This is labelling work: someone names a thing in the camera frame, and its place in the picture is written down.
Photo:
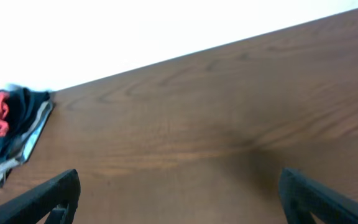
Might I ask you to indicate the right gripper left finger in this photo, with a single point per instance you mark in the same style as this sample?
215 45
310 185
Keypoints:
56 199

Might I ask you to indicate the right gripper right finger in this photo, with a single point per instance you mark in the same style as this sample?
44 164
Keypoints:
303 198

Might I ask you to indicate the light blue folded garment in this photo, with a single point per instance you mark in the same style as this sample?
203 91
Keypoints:
33 134

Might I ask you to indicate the navy folded garment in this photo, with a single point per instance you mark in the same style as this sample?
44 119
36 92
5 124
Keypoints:
23 106

